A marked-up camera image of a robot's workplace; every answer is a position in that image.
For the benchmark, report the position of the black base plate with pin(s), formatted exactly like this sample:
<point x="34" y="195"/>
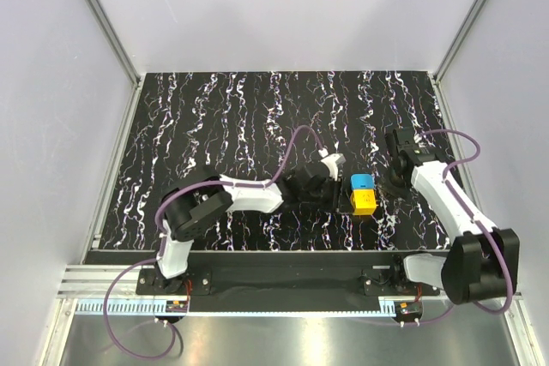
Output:
<point x="275" y="282"/>

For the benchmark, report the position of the blue folding extension socket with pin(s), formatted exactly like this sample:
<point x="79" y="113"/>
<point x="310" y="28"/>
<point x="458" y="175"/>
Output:
<point x="362" y="181"/>

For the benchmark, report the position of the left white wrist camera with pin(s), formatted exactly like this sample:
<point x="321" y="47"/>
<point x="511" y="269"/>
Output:
<point x="333" y="161"/>

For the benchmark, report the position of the aluminium frame post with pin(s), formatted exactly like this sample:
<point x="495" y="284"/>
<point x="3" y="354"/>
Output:
<point x="464" y="30"/>
<point x="114" y="41"/>

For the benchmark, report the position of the right aluminium frame post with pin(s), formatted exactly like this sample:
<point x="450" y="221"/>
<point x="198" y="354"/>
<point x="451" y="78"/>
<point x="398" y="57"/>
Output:
<point x="464" y="30"/>

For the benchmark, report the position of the slotted cable duct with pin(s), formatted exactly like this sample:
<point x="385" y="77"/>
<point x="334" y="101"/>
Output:
<point x="131" y="307"/>

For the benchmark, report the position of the left aluminium frame post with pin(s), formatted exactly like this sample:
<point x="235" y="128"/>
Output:
<point x="114" y="41"/>

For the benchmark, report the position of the yellow socket cube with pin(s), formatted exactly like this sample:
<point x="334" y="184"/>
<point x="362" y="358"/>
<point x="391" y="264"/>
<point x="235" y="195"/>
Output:
<point x="364" y="202"/>

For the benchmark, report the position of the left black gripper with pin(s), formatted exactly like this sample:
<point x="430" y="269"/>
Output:
<point x="339" y="200"/>

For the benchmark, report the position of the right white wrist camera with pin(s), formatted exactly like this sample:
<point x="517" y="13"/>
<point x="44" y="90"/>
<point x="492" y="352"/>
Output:
<point x="418" y="140"/>

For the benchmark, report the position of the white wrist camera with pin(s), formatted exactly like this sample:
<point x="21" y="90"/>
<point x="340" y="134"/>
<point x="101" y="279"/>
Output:
<point x="333" y="161"/>
<point x="418" y="140"/>

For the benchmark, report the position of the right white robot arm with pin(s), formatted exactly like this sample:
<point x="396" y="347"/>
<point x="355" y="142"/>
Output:
<point x="481" y="266"/>

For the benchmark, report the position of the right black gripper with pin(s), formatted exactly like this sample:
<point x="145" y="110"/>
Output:
<point x="386" y="185"/>

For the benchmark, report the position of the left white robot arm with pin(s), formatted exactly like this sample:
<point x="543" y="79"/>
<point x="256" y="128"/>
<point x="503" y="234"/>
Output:
<point x="194" y="204"/>

